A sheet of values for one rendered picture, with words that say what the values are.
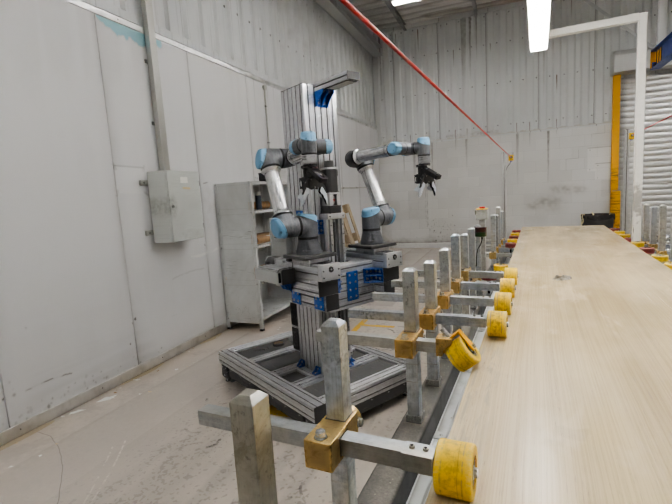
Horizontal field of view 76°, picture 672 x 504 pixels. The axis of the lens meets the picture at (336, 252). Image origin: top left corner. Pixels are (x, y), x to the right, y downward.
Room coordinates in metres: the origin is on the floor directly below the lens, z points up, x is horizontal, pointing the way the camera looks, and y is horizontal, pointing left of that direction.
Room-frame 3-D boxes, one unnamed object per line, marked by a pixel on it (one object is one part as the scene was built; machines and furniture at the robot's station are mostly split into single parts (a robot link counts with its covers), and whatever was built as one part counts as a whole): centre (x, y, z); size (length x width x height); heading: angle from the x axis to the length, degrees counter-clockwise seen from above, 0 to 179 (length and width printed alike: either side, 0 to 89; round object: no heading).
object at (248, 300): (4.85, 0.85, 0.78); 0.90 x 0.45 x 1.55; 158
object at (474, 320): (1.39, -0.26, 0.95); 0.50 x 0.04 x 0.04; 65
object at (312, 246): (2.47, 0.15, 1.09); 0.15 x 0.15 x 0.10
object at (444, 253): (1.64, -0.42, 0.90); 0.03 x 0.03 x 0.48; 65
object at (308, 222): (2.46, 0.16, 1.21); 0.13 x 0.12 x 0.14; 121
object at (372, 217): (2.78, -0.24, 1.21); 0.13 x 0.12 x 0.14; 135
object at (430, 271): (1.41, -0.31, 0.89); 0.03 x 0.03 x 0.48; 65
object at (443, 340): (1.09, -0.30, 0.95); 0.10 x 0.04 x 0.10; 65
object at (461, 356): (1.09, -0.32, 0.93); 0.09 x 0.08 x 0.09; 65
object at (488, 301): (1.62, -0.37, 0.95); 0.50 x 0.04 x 0.04; 65
